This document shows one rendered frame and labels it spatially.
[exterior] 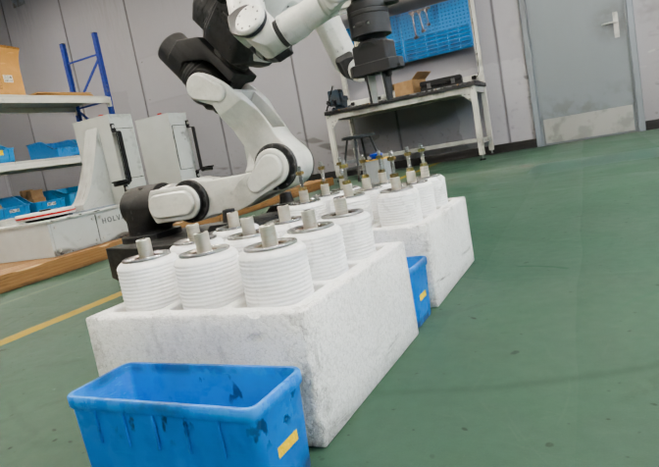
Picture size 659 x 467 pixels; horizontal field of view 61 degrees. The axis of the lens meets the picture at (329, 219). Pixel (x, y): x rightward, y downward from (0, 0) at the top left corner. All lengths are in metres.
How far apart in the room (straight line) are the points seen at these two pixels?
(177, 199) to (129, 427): 1.21
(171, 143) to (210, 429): 3.41
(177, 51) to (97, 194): 1.82
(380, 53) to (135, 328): 0.74
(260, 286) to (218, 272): 0.09
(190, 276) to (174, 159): 3.18
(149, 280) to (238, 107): 0.94
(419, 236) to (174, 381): 0.60
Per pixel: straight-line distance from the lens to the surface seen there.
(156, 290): 0.89
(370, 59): 1.24
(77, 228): 3.22
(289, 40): 1.31
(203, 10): 1.79
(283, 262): 0.74
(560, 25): 6.34
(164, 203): 1.91
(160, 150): 4.05
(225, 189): 1.81
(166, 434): 0.71
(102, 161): 3.63
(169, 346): 0.84
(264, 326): 0.73
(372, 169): 1.68
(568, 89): 6.29
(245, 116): 1.74
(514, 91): 6.33
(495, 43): 6.39
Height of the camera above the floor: 0.37
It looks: 7 degrees down
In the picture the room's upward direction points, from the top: 10 degrees counter-clockwise
